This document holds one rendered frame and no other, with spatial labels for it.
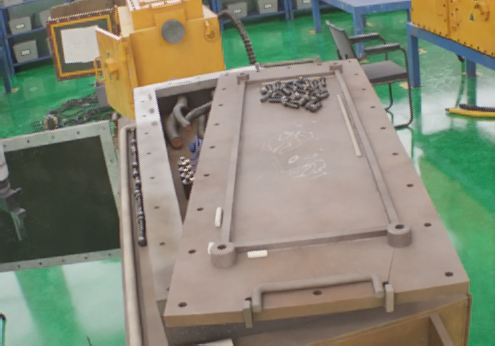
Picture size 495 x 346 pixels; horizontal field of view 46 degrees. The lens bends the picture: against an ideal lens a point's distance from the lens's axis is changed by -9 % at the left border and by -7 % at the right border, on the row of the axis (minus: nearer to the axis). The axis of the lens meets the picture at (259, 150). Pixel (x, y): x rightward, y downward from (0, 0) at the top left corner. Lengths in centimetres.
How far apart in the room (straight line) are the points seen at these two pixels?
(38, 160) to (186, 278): 145
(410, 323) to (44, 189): 166
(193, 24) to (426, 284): 318
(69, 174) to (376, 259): 158
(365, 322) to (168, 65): 307
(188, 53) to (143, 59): 29
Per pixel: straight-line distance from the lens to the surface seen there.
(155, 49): 392
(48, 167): 237
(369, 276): 93
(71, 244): 251
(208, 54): 398
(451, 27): 529
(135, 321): 112
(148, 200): 132
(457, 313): 113
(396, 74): 506
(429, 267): 96
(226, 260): 100
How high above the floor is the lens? 190
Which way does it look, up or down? 22 degrees down
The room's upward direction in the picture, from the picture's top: 8 degrees counter-clockwise
